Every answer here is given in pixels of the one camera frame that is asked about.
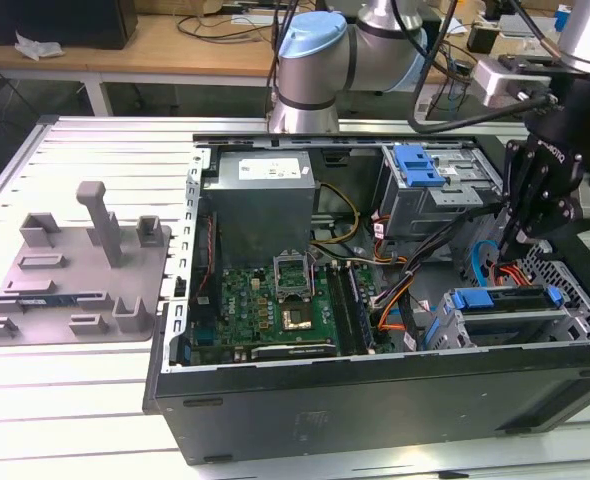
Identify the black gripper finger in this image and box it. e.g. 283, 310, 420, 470
503, 164, 590, 260
497, 140, 532, 252

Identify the orange power wire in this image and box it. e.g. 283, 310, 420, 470
492, 254, 539, 287

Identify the blue wire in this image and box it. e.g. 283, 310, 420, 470
471, 239, 504, 287

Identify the hard disk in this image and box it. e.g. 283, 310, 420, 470
422, 284, 565, 351

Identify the grey metal drive cage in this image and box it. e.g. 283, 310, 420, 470
377, 142, 509, 241

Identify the blue plastic drive latch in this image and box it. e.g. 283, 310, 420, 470
393, 143, 447, 189

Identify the grey flat box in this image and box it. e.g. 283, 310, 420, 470
497, 13, 566, 37

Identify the small black box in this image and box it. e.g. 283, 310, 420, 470
467, 24, 500, 55

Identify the thin locking lever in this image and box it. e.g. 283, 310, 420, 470
307, 251, 320, 301

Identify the grey power supply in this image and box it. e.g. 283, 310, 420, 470
202, 149, 321, 266

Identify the metal socket cover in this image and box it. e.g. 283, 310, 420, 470
273, 248, 310, 303

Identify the CPU socket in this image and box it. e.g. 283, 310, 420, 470
280, 299, 314, 332

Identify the green motherboard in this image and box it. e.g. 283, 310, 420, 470
189, 264, 381, 364

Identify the black PC case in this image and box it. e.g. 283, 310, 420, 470
142, 130, 590, 466

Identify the wooden desk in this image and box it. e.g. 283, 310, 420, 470
0, 9, 561, 119

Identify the grey parts rack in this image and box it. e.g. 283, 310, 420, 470
0, 180, 174, 349

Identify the black computer tower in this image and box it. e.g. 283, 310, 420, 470
0, 0, 139, 51

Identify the white crumpled plastic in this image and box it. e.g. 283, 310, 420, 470
14, 30, 65, 62

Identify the black camera cable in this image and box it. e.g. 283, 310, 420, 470
410, 0, 559, 134

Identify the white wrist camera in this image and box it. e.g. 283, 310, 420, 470
473, 53, 556, 107

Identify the black sleeved wire bundle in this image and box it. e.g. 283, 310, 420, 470
369, 199, 506, 311

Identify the yellow power wire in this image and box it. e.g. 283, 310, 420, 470
309, 180, 362, 247

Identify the thin orange wire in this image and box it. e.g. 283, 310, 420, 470
374, 272, 416, 334

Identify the red black twisted wire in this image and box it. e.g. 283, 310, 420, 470
196, 213, 217, 302

